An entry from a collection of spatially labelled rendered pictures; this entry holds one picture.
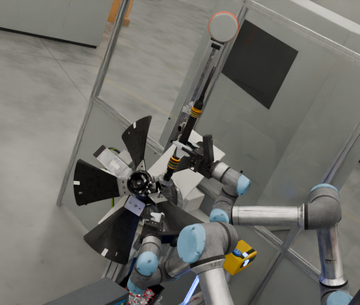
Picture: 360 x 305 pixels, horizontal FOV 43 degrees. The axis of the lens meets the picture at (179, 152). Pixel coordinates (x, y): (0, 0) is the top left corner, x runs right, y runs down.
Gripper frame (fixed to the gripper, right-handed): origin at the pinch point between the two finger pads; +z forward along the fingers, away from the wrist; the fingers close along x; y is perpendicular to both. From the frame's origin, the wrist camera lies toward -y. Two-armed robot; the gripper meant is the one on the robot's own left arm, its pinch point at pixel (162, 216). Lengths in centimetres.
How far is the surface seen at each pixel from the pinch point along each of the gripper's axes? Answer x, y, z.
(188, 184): 1.0, -9.6, 35.9
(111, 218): 9.9, 21.3, 2.9
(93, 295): -8, 16, -63
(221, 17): -75, -3, 80
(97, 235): 17.2, 25.3, -1.9
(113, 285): -7, 12, -56
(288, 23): -83, -37, 75
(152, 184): -6.6, 7.8, 12.8
